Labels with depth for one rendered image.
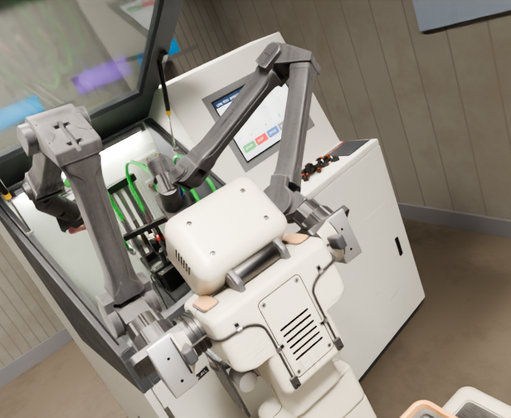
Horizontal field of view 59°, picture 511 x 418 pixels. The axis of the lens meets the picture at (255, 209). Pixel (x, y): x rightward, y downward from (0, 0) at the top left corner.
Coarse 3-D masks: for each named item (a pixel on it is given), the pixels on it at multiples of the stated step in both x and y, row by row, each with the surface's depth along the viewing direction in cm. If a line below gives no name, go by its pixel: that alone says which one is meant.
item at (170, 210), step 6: (156, 198) 130; (180, 198) 126; (162, 204) 127; (168, 204) 124; (174, 204) 125; (180, 204) 128; (168, 210) 127; (174, 210) 127; (180, 210) 129; (168, 216) 128
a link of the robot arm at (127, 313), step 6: (138, 294) 90; (132, 300) 89; (138, 300) 88; (144, 300) 88; (114, 306) 87; (120, 306) 88; (126, 306) 88; (132, 306) 87; (138, 306) 87; (144, 306) 87; (120, 312) 86; (126, 312) 86; (132, 312) 86; (138, 312) 86; (120, 318) 87; (126, 318) 85; (132, 318) 85; (126, 324) 85; (126, 330) 87
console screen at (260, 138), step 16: (240, 80) 193; (288, 80) 207; (208, 96) 184; (224, 96) 188; (272, 96) 201; (256, 112) 195; (272, 112) 200; (256, 128) 194; (272, 128) 198; (240, 144) 188; (256, 144) 193; (272, 144) 197; (240, 160) 187; (256, 160) 192
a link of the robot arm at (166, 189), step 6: (162, 174) 121; (162, 180) 121; (168, 180) 121; (162, 186) 120; (168, 186) 119; (174, 186) 120; (162, 192) 120; (168, 192) 120; (174, 192) 120; (162, 198) 122; (168, 198) 121; (174, 198) 122
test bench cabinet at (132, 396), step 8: (96, 360) 184; (104, 360) 165; (104, 368) 181; (112, 368) 160; (112, 376) 173; (120, 376) 154; (120, 384) 168; (128, 384) 152; (120, 392) 185; (128, 392) 165; (136, 392) 148; (152, 392) 139; (128, 400) 180; (136, 400) 159; (144, 400) 143; (152, 400) 139; (136, 408) 174; (144, 408) 155; (152, 408) 141; (160, 408) 141; (136, 416) 192; (144, 416) 169; (152, 416) 152; (160, 416) 141
